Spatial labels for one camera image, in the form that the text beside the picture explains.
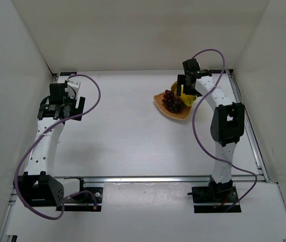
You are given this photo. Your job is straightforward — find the aluminium left side rail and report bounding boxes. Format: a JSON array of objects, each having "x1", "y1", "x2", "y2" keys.
[{"x1": 22, "y1": 74, "x2": 59, "y2": 182}]

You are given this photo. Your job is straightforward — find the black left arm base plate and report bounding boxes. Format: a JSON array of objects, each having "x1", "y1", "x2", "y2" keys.
[{"x1": 64, "y1": 183, "x2": 103, "y2": 212}]

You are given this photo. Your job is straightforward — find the aluminium front table rail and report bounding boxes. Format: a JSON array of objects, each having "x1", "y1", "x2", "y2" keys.
[{"x1": 82, "y1": 175, "x2": 269, "y2": 184}]

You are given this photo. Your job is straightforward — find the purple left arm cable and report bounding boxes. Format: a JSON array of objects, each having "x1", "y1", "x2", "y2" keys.
[{"x1": 13, "y1": 75, "x2": 102, "y2": 220}]

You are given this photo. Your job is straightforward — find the dark right corner bracket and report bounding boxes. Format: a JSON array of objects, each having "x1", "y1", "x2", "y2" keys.
[{"x1": 209, "y1": 70, "x2": 222, "y2": 74}]

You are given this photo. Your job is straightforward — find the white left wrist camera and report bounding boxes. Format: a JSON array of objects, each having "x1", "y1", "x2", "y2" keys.
[{"x1": 65, "y1": 78, "x2": 81, "y2": 100}]

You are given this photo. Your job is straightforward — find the dark corner bracket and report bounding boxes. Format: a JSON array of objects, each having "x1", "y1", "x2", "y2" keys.
[
  {"x1": 59, "y1": 72, "x2": 77, "y2": 76},
  {"x1": 209, "y1": 70, "x2": 222, "y2": 74}
]

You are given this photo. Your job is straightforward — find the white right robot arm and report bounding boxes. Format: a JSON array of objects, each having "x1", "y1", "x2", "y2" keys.
[{"x1": 177, "y1": 58, "x2": 245, "y2": 201}]

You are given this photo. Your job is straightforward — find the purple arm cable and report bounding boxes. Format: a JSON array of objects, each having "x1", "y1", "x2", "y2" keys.
[
  {"x1": 13, "y1": 75, "x2": 102, "y2": 220},
  {"x1": 191, "y1": 49, "x2": 257, "y2": 213}
]

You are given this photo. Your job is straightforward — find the dark red fake grapes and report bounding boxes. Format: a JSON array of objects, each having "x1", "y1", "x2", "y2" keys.
[{"x1": 162, "y1": 90, "x2": 184, "y2": 113}]

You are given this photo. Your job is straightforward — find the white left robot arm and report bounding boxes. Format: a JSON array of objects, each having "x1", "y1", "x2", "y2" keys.
[{"x1": 18, "y1": 81, "x2": 85, "y2": 207}]

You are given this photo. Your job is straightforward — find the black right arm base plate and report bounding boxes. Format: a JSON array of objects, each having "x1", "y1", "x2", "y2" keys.
[{"x1": 187, "y1": 187, "x2": 241, "y2": 214}]

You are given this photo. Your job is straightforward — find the yellow fake banana bunch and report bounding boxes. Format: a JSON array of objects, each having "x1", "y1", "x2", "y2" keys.
[{"x1": 171, "y1": 82, "x2": 197, "y2": 107}]

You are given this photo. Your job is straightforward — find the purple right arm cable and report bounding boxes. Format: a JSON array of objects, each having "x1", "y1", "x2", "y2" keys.
[{"x1": 191, "y1": 49, "x2": 257, "y2": 213}]

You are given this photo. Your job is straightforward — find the dark left corner bracket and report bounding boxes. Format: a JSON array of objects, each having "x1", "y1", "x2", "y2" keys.
[{"x1": 59, "y1": 72, "x2": 77, "y2": 76}]

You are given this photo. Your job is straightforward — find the woven triangular fruit basket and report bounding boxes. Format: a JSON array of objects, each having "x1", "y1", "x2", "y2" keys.
[{"x1": 153, "y1": 93, "x2": 192, "y2": 120}]

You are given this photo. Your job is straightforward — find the aluminium right side rail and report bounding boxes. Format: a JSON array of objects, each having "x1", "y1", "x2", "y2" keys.
[{"x1": 227, "y1": 69, "x2": 272, "y2": 183}]

